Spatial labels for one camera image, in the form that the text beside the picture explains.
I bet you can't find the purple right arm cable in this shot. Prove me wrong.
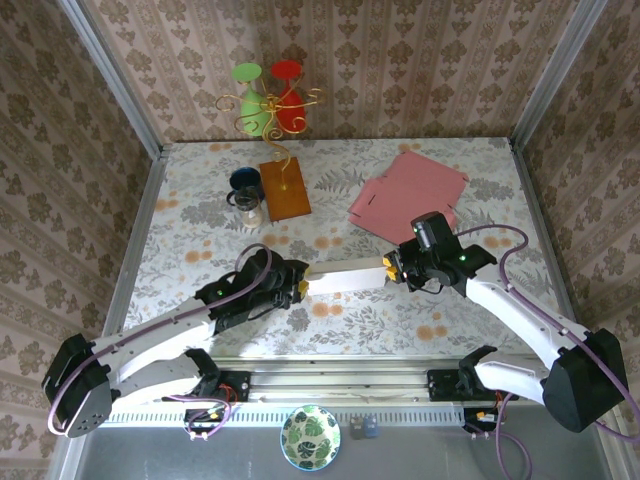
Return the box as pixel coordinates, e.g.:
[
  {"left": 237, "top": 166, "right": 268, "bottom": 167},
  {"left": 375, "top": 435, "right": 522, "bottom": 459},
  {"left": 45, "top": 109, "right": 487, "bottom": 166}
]
[{"left": 452, "top": 224, "right": 640, "bottom": 479}]

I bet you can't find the white paper box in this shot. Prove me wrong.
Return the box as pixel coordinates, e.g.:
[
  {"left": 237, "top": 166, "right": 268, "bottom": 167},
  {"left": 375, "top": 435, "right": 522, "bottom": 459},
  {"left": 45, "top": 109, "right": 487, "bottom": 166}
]
[{"left": 306, "top": 258, "right": 389, "bottom": 297}]

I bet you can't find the leaf pattern bowl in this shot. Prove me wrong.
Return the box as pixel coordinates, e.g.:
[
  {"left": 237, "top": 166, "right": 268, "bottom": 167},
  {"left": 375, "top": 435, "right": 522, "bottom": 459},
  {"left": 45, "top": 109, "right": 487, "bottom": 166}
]
[{"left": 279, "top": 404, "right": 342, "bottom": 471}]

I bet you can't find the white slotted cable duct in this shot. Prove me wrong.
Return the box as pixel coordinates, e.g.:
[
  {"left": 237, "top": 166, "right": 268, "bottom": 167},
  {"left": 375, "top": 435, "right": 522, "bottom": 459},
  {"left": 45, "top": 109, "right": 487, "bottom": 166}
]
[{"left": 87, "top": 404, "right": 465, "bottom": 425}]

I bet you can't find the green wine glass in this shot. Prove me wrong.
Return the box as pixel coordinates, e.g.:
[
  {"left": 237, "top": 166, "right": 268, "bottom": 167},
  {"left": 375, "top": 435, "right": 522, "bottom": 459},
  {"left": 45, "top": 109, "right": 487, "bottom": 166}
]
[{"left": 231, "top": 62, "right": 274, "bottom": 137}]

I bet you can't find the clear glass cup black handle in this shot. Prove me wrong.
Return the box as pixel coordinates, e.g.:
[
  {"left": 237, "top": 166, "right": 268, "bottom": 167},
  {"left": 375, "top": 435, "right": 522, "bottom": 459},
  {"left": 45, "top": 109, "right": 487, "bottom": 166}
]
[{"left": 226, "top": 185, "right": 265, "bottom": 230}]

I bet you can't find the floral table cover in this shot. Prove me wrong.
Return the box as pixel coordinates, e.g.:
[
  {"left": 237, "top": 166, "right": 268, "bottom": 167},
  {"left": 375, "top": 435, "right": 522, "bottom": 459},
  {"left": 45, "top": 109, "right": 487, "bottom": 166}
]
[{"left": 117, "top": 138, "right": 584, "bottom": 359}]

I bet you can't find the black power connector box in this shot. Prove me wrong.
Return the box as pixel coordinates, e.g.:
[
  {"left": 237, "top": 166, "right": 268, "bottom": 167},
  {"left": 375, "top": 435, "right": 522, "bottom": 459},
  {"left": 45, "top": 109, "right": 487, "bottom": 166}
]
[
  {"left": 462, "top": 407, "right": 507, "bottom": 435},
  {"left": 183, "top": 407, "right": 227, "bottom": 437}
]

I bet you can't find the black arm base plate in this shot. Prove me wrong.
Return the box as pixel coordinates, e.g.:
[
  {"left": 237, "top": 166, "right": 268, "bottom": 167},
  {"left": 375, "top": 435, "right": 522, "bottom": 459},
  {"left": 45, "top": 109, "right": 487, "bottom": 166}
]
[
  {"left": 162, "top": 370, "right": 251, "bottom": 403},
  {"left": 427, "top": 368, "right": 520, "bottom": 403}
]

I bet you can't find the dark blue mug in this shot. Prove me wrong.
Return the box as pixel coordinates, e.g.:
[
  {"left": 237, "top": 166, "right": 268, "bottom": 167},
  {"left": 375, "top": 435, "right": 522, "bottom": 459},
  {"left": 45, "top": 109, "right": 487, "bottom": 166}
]
[{"left": 229, "top": 167, "right": 264, "bottom": 194}]

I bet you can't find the gold wire rack wooden base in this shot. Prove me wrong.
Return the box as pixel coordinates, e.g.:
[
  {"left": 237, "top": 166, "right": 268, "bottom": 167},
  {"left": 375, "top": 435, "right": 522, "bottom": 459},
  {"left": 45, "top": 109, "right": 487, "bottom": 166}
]
[{"left": 215, "top": 87, "right": 326, "bottom": 223}]

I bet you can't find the red wine glass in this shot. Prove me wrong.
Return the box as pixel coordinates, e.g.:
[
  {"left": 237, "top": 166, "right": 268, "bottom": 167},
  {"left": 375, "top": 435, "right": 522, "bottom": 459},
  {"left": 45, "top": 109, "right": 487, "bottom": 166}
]
[{"left": 270, "top": 59, "right": 307, "bottom": 135}]

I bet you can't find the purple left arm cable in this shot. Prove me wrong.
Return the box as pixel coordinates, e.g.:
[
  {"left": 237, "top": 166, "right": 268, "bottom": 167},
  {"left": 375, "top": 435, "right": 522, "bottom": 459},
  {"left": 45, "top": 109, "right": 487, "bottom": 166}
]
[{"left": 47, "top": 243, "right": 275, "bottom": 441}]

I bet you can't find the aluminium frame profile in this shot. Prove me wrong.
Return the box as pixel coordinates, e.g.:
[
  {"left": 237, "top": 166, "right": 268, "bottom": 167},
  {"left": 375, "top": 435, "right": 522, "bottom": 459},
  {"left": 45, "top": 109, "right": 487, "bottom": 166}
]
[
  {"left": 58, "top": 0, "right": 169, "bottom": 160},
  {"left": 508, "top": 139, "right": 604, "bottom": 365},
  {"left": 509, "top": 0, "right": 599, "bottom": 151},
  {"left": 69, "top": 355, "right": 621, "bottom": 405},
  {"left": 99, "top": 144, "right": 169, "bottom": 346}
]

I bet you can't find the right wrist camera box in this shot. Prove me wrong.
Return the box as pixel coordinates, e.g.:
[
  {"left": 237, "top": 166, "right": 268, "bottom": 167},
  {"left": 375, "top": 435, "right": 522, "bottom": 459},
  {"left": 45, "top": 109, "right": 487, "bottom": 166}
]
[{"left": 410, "top": 212, "right": 444, "bottom": 252}]

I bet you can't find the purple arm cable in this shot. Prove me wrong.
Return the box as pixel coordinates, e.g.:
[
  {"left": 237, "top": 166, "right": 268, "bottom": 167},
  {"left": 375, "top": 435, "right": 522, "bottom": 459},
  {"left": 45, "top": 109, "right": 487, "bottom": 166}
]
[
  {"left": 452, "top": 224, "right": 640, "bottom": 479},
  {"left": 47, "top": 243, "right": 275, "bottom": 441}
]

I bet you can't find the pink paper box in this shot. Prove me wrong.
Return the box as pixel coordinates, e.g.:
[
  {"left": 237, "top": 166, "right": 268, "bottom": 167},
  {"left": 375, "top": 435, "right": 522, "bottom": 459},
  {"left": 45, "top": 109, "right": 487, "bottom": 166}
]
[{"left": 347, "top": 152, "right": 469, "bottom": 246}]

